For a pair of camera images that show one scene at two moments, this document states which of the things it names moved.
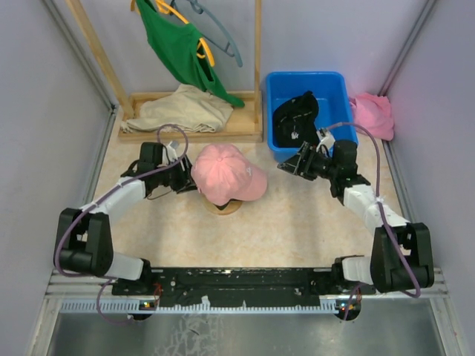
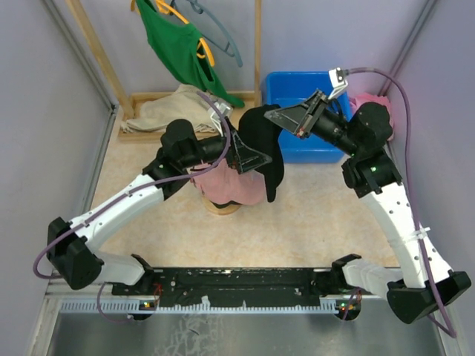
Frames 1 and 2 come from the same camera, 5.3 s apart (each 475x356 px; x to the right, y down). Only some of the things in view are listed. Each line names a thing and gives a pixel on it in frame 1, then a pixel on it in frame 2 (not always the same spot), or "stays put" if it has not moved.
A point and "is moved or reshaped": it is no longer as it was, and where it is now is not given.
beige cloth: (182, 108) stays put
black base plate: (240, 287) stays put
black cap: (293, 122) is moved or reshaped
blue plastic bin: (335, 110) stays put
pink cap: (223, 173) stays put
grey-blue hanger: (200, 8) stays put
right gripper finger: (297, 165) to (290, 118)
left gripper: (186, 182) to (240, 156)
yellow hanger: (166, 9) stays put
